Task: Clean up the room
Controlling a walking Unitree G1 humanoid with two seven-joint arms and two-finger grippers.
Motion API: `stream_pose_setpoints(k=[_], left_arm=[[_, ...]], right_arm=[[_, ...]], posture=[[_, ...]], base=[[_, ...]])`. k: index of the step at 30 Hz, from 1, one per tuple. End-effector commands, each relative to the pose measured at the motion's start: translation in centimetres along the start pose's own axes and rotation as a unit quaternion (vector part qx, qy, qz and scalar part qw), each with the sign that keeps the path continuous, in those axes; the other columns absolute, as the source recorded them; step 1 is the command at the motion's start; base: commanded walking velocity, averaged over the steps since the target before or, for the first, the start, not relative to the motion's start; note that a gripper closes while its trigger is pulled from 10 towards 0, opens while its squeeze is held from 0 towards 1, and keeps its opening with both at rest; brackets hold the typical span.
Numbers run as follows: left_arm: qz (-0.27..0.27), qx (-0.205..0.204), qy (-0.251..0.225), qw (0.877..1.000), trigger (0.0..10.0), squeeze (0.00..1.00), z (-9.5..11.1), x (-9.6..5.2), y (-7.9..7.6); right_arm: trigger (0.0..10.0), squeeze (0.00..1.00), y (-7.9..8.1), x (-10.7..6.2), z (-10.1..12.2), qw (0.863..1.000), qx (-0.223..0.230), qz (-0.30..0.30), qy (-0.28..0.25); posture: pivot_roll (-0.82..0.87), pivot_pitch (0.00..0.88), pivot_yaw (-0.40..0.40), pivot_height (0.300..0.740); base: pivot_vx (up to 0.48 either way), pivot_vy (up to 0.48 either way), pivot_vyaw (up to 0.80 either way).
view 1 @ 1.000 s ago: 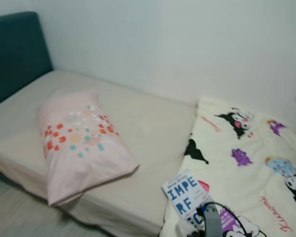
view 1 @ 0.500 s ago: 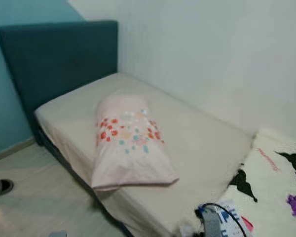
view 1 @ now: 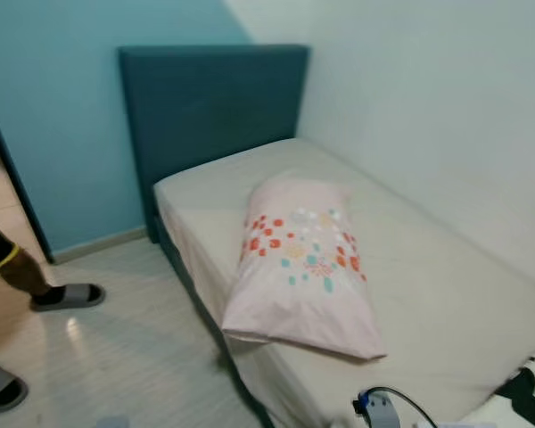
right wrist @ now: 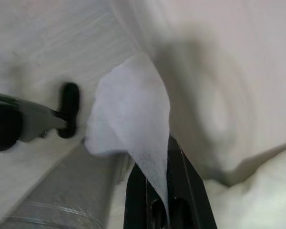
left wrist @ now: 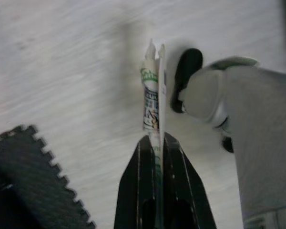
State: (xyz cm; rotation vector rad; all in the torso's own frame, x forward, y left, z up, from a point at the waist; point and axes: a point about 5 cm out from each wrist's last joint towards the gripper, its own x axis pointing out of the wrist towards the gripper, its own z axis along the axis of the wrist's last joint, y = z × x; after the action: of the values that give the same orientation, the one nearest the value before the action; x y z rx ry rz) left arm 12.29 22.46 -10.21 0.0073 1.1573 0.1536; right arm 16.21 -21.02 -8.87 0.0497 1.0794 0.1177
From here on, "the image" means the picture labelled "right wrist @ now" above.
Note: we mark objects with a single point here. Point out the cream cartoon print quilt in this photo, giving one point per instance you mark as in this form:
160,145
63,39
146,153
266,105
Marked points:
259,190

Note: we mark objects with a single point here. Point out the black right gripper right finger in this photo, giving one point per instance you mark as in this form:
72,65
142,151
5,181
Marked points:
188,190

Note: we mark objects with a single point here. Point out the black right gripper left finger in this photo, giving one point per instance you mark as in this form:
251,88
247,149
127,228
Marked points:
133,202

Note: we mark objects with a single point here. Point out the grey right robot leg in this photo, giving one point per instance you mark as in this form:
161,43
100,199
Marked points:
69,190

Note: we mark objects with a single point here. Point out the white tissue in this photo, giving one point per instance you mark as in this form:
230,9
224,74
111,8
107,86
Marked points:
131,107

